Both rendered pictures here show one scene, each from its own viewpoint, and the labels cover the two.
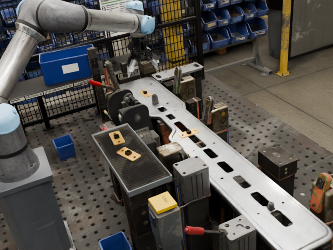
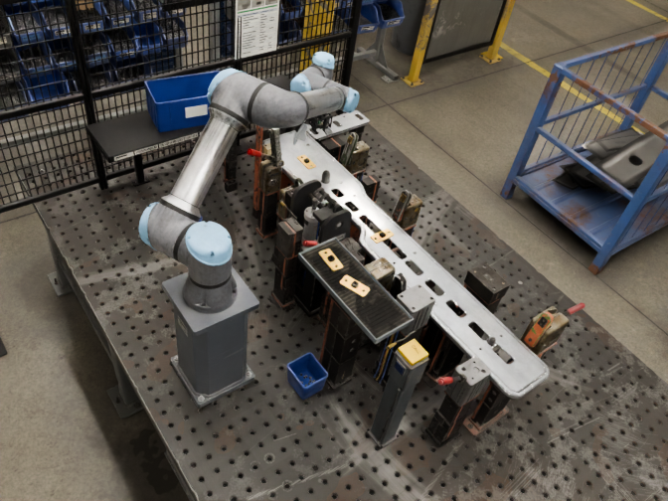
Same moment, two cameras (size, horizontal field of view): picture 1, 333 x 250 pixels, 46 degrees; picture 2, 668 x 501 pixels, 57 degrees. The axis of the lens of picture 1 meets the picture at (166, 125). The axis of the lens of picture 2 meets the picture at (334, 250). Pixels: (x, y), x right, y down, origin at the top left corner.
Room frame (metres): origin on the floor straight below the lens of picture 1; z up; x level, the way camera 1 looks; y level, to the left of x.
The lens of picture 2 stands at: (-0.01, 0.64, 2.48)
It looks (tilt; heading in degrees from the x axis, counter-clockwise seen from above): 45 degrees down; 338
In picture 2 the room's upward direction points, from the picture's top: 10 degrees clockwise
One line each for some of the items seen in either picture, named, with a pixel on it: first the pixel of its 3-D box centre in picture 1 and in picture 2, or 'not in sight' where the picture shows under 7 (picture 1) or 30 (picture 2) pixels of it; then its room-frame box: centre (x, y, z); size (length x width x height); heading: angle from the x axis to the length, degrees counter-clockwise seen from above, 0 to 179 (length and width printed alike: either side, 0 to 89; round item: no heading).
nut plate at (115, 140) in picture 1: (116, 136); (331, 258); (1.17, 0.18, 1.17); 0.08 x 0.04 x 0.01; 17
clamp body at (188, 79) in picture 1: (188, 108); (352, 180); (1.86, -0.12, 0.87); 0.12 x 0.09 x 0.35; 112
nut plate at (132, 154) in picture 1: (128, 153); (355, 284); (1.06, 0.13, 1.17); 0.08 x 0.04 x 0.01; 42
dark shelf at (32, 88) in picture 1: (83, 74); (206, 113); (2.16, 0.44, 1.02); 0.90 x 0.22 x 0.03; 112
